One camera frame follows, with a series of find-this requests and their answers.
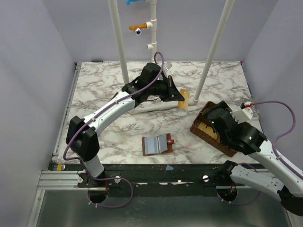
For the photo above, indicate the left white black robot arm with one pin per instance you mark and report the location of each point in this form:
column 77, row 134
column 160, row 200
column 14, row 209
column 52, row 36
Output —
column 82, row 135

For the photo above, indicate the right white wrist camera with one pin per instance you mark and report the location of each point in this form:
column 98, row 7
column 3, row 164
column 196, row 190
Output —
column 244, row 114

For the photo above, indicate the gold card in tray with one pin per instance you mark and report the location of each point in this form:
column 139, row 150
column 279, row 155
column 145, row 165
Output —
column 208, row 130

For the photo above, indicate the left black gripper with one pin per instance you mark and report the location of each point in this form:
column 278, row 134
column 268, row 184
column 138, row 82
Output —
column 171, row 88

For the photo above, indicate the orange pipe hook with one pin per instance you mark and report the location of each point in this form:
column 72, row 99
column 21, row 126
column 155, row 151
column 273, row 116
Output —
column 146, row 25

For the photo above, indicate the brown leather card holder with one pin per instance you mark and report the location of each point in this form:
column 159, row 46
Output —
column 157, row 145

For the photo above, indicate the aluminium rail frame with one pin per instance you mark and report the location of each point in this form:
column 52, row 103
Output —
column 35, row 211

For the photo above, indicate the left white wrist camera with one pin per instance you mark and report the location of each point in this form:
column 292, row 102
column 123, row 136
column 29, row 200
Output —
column 167, row 66

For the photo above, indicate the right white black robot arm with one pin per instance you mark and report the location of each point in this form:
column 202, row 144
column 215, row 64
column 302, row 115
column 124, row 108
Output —
column 286, row 184

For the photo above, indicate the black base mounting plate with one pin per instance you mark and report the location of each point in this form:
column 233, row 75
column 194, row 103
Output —
column 159, row 180

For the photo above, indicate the gold credit card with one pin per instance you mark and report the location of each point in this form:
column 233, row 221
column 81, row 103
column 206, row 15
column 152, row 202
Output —
column 184, row 104

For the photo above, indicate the blue pipe hook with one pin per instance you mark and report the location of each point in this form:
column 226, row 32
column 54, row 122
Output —
column 129, row 2

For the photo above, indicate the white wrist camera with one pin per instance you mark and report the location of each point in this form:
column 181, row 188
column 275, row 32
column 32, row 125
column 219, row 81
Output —
column 244, row 114
column 167, row 66

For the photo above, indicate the brown woven divided tray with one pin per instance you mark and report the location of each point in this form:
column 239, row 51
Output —
column 201, row 118

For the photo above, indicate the blue white small ball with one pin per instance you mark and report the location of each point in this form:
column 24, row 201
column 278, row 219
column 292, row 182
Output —
column 138, row 31

